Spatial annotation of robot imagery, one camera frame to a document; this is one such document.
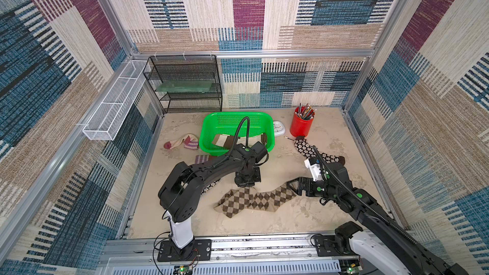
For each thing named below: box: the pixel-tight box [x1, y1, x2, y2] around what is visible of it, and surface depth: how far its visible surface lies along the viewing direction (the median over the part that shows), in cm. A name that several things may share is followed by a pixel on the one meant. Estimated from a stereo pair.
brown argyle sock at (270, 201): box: [246, 182, 297, 212], surface depth 87 cm
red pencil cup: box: [289, 105, 316, 138], surface depth 104 cm
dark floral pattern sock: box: [294, 136, 346, 165], surface depth 103 cm
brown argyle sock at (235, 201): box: [213, 187, 257, 219], surface depth 83 cm
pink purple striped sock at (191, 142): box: [163, 133, 200, 151], surface depth 105 cm
